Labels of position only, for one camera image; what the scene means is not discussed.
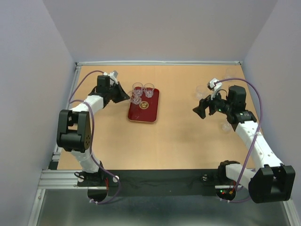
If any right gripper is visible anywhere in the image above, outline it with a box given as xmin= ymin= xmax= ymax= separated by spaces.
xmin=192 ymin=88 xmax=233 ymax=119

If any clear glass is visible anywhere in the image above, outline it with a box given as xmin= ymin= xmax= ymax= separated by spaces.
xmin=196 ymin=85 xmax=206 ymax=100
xmin=143 ymin=83 xmax=155 ymax=98
xmin=132 ymin=82 xmax=143 ymax=97
xmin=128 ymin=91 xmax=142 ymax=105

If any clear glass under right arm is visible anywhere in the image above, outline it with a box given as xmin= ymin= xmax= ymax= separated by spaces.
xmin=221 ymin=121 xmax=232 ymax=133

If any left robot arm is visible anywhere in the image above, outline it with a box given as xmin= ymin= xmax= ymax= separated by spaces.
xmin=56 ymin=71 xmax=129 ymax=186

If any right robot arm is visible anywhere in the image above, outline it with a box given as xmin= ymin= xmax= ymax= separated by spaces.
xmin=193 ymin=85 xmax=295 ymax=203

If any red lacquer tray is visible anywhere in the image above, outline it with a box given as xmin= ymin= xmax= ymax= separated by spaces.
xmin=127 ymin=89 xmax=159 ymax=123

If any clear glass far right corner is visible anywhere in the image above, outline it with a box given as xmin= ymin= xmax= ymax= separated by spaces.
xmin=224 ymin=68 xmax=237 ymax=79

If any black base mat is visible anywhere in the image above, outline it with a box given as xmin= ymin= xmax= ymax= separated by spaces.
xmin=74 ymin=169 xmax=234 ymax=197

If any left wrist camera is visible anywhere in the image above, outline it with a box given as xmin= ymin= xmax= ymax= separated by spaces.
xmin=103 ymin=71 xmax=118 ymax=82

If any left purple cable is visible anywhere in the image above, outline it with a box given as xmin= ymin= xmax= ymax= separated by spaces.
xmin=68 ymin=70 xmax=122 ymax=205

